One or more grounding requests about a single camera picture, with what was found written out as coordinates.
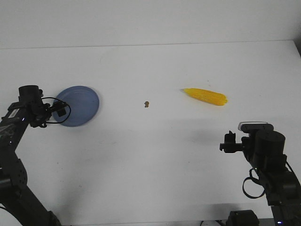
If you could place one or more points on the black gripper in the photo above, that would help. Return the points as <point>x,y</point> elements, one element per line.
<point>230,145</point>
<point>41,113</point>

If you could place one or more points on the blue round plate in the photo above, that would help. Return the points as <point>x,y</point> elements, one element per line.
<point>83,104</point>

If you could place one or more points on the yellow corn cob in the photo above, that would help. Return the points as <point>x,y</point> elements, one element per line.
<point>206,96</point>

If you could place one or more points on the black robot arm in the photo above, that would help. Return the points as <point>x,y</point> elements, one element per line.
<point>15,195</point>
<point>264,151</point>

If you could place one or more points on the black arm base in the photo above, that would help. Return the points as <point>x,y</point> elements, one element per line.
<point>242,218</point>

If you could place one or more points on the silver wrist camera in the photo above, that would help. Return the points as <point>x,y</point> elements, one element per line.
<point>248,126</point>

